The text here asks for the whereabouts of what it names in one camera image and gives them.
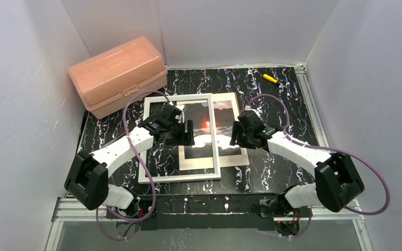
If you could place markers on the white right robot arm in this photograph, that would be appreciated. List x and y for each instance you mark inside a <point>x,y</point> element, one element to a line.
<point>337,181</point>

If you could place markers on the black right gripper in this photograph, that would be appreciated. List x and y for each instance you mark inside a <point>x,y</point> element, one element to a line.
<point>241,132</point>

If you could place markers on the sunset photo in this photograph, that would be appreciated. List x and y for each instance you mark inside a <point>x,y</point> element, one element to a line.
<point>198,113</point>

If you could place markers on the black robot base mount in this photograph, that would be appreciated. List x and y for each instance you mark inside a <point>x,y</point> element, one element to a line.
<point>223,211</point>

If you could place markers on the yellow screwdriver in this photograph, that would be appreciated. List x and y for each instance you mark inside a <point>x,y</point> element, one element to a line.
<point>271,79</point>

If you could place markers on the white picture frame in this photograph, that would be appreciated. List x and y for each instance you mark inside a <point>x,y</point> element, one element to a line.
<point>215,158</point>

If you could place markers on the pink plastic storage box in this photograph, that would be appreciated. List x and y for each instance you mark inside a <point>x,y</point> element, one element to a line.
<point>108,81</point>

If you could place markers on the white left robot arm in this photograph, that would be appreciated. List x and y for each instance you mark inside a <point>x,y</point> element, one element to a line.
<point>87,179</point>

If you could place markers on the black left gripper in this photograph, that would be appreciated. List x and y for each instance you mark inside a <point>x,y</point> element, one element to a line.
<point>180,133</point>

